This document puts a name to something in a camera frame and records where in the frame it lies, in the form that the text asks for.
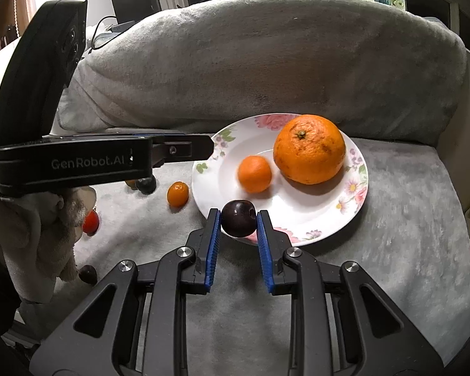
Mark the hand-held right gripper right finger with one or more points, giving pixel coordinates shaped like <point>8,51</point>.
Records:
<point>264,250</point>

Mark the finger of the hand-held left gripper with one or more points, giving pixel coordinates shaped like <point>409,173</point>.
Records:
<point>188,147</point>

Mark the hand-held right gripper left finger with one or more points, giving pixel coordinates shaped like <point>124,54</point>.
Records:
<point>212,250</point>

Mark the dark purple plum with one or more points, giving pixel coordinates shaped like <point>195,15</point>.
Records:
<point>237,219</point>
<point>146,186</point>
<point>88,275</point>

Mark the orange kumquat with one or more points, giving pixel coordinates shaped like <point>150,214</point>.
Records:
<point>178,194</point>

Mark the white floral plate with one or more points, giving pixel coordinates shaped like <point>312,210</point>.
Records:
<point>317,211</point>

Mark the tan longan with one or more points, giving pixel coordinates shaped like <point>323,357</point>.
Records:
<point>131,184</point>

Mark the small tangerine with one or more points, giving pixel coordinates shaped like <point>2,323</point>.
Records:
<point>254,174</point>

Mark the large rough-skinned orange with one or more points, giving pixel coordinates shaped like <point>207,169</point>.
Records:
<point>309,152</point>

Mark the grey fleece pillow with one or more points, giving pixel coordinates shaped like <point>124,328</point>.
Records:
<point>258,58</point>

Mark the red cherry tomato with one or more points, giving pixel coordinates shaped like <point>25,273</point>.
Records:
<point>91,222</point>

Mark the grey fleece blanket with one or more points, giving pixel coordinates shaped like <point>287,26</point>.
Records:
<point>395,223</point>

